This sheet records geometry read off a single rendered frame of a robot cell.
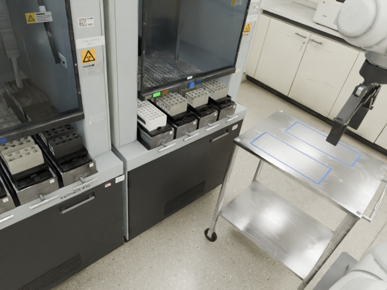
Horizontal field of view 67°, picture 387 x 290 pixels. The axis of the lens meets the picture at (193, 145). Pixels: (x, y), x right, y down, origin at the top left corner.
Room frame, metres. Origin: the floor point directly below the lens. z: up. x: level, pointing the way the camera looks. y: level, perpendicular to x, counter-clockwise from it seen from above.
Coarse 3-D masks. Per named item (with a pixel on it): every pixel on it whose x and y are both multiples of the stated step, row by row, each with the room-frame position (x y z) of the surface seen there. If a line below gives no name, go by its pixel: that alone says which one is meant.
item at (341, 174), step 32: (256, 128) 1.23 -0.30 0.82; (288, 128) 1.28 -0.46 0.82; (288, 160) 1.02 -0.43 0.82; (320, 160) 1.06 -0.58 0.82; (352, 160) 1.10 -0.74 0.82; (224, 192) 1.10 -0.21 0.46; (256, 192) 1.32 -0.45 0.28; (320, 192) 0.85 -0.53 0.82; (352, 192) 0.88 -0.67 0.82; (384, 192) 0.96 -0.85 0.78; (256, 224) 1.07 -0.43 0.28; (288, 224) 1.11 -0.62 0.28; (320, 224) 1.15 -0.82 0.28; (352, 224) 0.76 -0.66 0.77; (288, 256) 0.90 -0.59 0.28; (320, 256) 0.93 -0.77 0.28
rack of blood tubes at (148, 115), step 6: (138, 102) 1.22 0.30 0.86; (144, 102) 1.22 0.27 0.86; (138, 108) 1.16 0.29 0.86; (144, 108) 1.18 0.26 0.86; (150, 108) 1.19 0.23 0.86; (156, 108) 1.19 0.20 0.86; (138, 114) 1.12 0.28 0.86; (144, 114) 1.12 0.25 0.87; (150, 114) 1.13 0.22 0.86; (156, 114) 1.15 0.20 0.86; (162, 114) 1.15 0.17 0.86; (138, 120) 1.12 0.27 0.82; (144, 120) 1.15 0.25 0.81; (150, 120) 1.08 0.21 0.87; (156, 120) 1.09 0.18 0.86; (162, 120) 1.12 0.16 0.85; (144, 126) 1.09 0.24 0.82; (150, 126) 1.07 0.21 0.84; (156, 126) 1.09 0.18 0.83; (162, 126) 1.12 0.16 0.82
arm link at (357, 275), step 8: (352, 272) 0.48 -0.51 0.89; (360, 272) 0.47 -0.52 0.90; (368, 272) 0.47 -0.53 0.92; (344, 280) 0.44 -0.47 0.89; (352, 280) 0.43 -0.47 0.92; (360, 280) 0.42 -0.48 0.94; (368, 280) 0.41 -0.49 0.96; (376, 280) 0.41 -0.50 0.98; (336, 288) 0.42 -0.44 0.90; (344, 288) 0.40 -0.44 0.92; (352, 288) 0.39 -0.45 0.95; (360, 288) 0.39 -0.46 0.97; (368, 288) 0.38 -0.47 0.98; (376, 288) 0.38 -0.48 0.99; (384, 288) 0.38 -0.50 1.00
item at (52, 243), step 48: (96, 0) 0.96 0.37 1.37; (96, 48) 0.95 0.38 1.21; (96, 96) 0.94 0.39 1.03; (96, 144) 0.93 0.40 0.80; (96, 192) 0.82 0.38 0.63; (0, 240) 0.54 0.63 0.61; (48, 240) 0.65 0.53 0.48; (96, 240) 0.80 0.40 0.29; (0, 288) 0.49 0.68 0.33; (48, 288) 0.61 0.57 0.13
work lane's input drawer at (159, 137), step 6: (138, 126) 1.10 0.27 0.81; (168, 126) 1.13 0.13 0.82; (138, 132) 1.09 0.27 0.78; (144, 132) 1.06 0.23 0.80; (150, 132) 1.06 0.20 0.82; (156, 132) 1.06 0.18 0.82; (162, 132) 1.08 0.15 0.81; (168, 132) 1.10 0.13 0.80; (144, 138) 1.06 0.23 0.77; (150, 138) 1.03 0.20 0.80; (156, 138) 1.05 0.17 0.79; (162, 138) 1.08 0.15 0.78; (168, 138) 1.10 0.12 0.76; (150, 144) 1.03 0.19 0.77; (156, 144) 1.05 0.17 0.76; (162, 144) 1.07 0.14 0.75; (174, 144) 1.08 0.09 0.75; (162, 150) 1.03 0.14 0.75
